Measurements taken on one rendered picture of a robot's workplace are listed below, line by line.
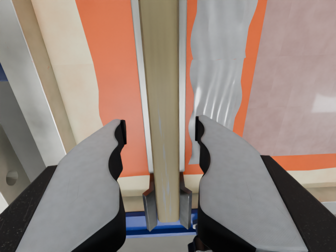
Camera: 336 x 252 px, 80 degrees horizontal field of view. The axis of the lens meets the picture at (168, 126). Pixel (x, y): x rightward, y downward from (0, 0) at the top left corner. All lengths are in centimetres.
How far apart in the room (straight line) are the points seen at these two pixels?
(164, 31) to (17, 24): 17
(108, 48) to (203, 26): 12
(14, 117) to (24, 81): 140
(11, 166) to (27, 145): 144
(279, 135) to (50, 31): 36
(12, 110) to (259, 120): 154
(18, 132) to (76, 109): 143
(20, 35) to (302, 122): 40
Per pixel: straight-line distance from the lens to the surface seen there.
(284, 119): 37
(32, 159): 186
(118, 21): 28
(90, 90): 31
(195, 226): 40
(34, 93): 30
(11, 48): 29
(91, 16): 29
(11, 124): 174
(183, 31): 24
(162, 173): 23
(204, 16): 27
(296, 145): 41
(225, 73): 29
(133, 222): 41
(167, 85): 18
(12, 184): 37
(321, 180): 50
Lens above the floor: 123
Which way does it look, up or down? 60 degrees down
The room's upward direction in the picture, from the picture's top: 176 degrees clockwise
